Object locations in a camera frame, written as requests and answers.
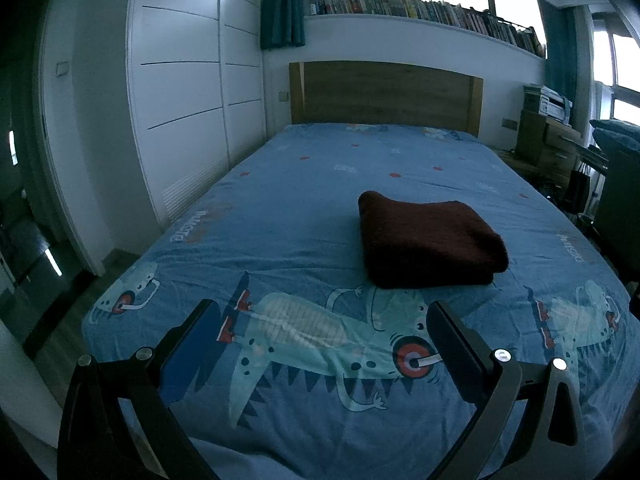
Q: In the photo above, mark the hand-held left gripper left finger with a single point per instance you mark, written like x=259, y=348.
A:
x=192, y=355

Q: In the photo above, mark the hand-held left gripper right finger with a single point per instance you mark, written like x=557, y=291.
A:
x=455, y=355

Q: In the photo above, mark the dark brown towel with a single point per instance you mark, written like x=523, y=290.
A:
x=425, y=240

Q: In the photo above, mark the bed with blue sheet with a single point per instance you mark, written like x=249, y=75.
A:
x=300, y=200

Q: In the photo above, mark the black paper bag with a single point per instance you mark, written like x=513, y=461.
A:
x=579, y=187

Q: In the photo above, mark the dark glass door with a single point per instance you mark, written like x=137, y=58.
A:
x=25, y=220

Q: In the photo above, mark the wooden dresser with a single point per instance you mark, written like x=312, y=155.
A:
x=545, y=145

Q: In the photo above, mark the blue padded chair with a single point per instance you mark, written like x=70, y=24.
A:
x=620, y=185

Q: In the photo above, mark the white printer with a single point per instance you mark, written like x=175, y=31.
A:
x=547, y=102

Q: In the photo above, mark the wooden headboard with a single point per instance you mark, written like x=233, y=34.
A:
x=385, y=95

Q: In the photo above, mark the white wardrobe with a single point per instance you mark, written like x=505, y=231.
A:
x=180, y=85

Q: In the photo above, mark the dark framed window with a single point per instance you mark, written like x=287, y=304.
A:
x=625, y=70

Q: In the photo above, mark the row of books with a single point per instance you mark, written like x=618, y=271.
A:
x=425, y=10

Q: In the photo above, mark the wall socket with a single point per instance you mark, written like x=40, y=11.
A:
x=509, y=123
x=283, y=96

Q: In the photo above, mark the wall light switch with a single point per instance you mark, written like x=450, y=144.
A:
x=63, y=69

